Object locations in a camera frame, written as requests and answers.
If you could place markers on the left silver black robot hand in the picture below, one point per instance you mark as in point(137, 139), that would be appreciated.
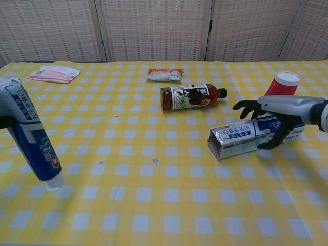
point(5, 121)

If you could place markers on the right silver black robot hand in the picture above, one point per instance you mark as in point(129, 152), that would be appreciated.
point(287, 106)

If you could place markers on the blue toothpaste tube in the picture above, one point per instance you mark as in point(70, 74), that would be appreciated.
point(30, 128)

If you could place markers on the blue white toothpaste box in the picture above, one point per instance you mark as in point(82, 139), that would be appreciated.
point(238, 141)

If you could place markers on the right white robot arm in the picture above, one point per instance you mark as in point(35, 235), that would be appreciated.
point(323, 115)

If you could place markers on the red paper cup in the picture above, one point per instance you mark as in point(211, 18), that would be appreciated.
point(282, 85)

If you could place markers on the pink white wipes packet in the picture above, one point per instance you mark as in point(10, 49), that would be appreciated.
point(51, 75)

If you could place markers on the brown tea bottle black cap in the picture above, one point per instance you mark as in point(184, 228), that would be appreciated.
point(187, 97)

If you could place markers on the orange white snack packet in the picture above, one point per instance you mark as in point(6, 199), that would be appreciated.
point(164, 75)

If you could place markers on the beige woven folding screen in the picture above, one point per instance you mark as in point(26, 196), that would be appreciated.
point(153, 28)

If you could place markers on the yellow white checked tablecloth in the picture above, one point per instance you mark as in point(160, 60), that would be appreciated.
point(153, 200)

